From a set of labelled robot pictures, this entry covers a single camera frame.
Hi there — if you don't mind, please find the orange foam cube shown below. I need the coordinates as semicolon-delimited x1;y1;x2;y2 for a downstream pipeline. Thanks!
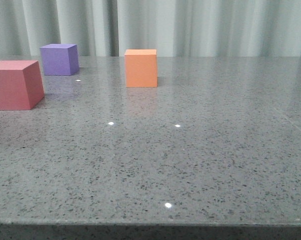
124;49;158;88

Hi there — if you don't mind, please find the purple foam cube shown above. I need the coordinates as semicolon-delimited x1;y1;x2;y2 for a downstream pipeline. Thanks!
40;43;80;76

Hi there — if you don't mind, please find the red foam cube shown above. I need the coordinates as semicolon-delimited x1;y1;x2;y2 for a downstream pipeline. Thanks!
0;60;45;111

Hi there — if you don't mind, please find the grey pleated curtain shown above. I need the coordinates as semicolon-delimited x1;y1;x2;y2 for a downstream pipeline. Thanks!
0;0;301;57

